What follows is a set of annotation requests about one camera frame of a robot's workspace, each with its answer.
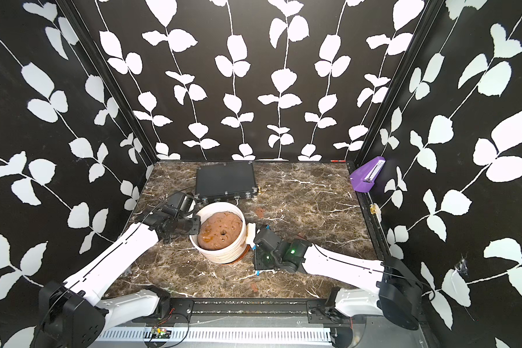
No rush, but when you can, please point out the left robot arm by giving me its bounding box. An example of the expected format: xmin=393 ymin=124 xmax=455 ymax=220
xmin=30 ymin=191 xmax=200 ymax=347

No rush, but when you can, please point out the white ceramic pot with mud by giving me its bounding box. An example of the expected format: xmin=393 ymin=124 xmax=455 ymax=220
xmin=189 ymin=202 xmax=247 ymax=265

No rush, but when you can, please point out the small circuit board with wires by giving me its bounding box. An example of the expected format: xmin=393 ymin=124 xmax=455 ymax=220
xmin=144 ymin=327 xmax=172 ymax=340

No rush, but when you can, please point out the white perforated strip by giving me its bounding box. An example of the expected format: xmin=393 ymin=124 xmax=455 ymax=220
xmin=96 ymin=327 xmax=332 ymax=345

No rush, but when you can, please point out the black front mounting rail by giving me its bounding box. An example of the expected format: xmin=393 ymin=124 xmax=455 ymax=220
xmin=75 ymin=297 xmax=418 ymax=325

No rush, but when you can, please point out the black flat case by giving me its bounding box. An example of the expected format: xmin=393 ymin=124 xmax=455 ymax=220
xmin=195 ymin=162 xmax=259 ymax=204

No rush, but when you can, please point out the white and blue scrub brush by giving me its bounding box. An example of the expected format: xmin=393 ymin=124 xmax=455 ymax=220
xmin=246 ymin=223 xmax=257 ymax=249

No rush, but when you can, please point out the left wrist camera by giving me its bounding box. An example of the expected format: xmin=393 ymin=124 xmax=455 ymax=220
xmin=168 ymin=191 xmax=196 ymax=216

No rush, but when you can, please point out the brown mud chunk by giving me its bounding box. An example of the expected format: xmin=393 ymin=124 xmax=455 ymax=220
xmin=255 ymin=207 xmax=265 ymax=218

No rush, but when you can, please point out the orange pot saucer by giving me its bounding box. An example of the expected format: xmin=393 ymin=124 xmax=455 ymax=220
xmin=233 ymin=244 xmax=251 ymax=263

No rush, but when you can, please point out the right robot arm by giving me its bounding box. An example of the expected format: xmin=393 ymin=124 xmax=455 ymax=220
xmin=246 ymin=223 xmax=423 ymax=331

